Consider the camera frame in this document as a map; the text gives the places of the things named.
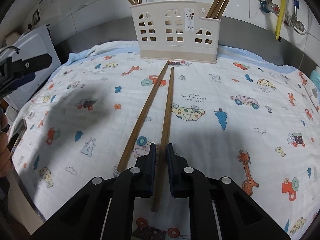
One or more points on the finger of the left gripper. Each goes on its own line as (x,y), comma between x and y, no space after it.
(38,62)

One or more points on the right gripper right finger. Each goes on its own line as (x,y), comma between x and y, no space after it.
(176,165)

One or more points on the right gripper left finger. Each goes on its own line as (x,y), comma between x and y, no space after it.
(146,176)

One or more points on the wooden chopstick six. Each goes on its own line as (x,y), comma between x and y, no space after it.
(159,180)

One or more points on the wooden chopstick five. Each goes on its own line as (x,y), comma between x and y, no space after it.
(139,123)

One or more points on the person's hand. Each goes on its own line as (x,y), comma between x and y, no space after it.
(6,164)

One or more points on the white microwave oven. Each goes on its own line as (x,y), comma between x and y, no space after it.
(30,44)

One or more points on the cartoon print white cloth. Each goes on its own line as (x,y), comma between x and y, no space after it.
(241,117)

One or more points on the beige plastic utensil holder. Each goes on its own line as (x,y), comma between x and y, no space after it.
(176,30)

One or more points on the teal soap bottle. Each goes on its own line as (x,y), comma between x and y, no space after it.
(315,77)

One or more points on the wall power socket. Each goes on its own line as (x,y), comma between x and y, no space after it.
(35,17)

